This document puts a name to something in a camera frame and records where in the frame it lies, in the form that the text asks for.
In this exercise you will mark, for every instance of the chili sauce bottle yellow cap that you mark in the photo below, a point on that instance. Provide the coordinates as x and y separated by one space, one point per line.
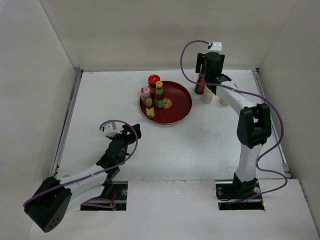
159 95

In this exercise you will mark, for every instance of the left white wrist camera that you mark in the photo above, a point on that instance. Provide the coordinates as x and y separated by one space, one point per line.
110 130

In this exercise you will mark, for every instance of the red-lid chili sauce jar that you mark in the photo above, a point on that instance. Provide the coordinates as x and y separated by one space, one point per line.
152 80

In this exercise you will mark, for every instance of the pink-cap spice jar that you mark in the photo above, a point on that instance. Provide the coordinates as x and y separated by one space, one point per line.
145 94

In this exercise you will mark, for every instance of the white bottle cream cap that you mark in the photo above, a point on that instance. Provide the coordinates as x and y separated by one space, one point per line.
207 96

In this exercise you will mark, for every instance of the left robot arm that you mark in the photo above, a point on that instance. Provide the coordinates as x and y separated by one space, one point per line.
55 197

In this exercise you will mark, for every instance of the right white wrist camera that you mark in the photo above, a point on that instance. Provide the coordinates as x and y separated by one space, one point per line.
215 46

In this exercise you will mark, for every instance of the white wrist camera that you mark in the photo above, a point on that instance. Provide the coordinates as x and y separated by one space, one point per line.
110 130
215 46

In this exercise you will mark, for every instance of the round red lacquer tray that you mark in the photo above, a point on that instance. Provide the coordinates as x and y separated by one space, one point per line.
177 105

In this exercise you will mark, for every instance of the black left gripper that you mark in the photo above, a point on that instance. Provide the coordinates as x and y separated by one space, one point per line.
124 135

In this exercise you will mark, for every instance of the small oil bottle cork cap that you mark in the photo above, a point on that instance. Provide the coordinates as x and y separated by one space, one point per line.
149 108

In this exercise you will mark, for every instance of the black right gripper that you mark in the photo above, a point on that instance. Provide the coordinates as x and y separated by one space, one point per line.
201 60

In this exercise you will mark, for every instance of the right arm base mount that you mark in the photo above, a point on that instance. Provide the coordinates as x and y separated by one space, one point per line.
229 199

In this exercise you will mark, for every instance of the black-top glass grinder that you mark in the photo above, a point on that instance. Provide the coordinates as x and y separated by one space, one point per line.
223 102

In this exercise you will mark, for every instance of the tall soy sauce bottle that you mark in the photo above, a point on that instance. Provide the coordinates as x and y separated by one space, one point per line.
200 86

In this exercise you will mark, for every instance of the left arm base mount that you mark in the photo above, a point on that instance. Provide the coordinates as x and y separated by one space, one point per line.
113 198

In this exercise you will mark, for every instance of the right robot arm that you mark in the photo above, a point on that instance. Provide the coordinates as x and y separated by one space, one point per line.
254 122

